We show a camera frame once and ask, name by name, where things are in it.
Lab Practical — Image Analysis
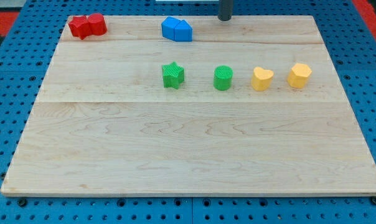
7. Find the yellow hexagon block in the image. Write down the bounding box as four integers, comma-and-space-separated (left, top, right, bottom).
287, 63, 312, 88

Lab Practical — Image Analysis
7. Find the red star block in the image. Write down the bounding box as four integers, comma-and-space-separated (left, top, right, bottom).
68, 16, 92, 40

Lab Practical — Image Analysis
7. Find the light wooden board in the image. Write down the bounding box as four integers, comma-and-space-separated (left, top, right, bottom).
1, 16, 376, 197

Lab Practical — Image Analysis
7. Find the green circle block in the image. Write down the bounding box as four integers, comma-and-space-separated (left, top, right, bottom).
213, 65, 233, 91

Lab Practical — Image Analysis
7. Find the blue pentagon block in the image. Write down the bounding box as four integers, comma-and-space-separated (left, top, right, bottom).
174, 20, 193, 42

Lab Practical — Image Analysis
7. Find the red circle block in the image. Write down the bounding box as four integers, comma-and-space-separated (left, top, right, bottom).
87, 13, 107, 35

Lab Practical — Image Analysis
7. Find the green star block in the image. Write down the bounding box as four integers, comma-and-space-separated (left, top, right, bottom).
162, 62, 184, 89

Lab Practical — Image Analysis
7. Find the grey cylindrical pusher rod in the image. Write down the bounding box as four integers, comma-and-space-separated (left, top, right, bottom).
217, 0, 233, 21

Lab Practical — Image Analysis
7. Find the yellow heart block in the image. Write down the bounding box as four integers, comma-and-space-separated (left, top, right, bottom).
251, 67, 274, 91

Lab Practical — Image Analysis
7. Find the blue cube block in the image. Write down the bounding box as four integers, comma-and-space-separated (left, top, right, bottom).
161, 16, 180, 40

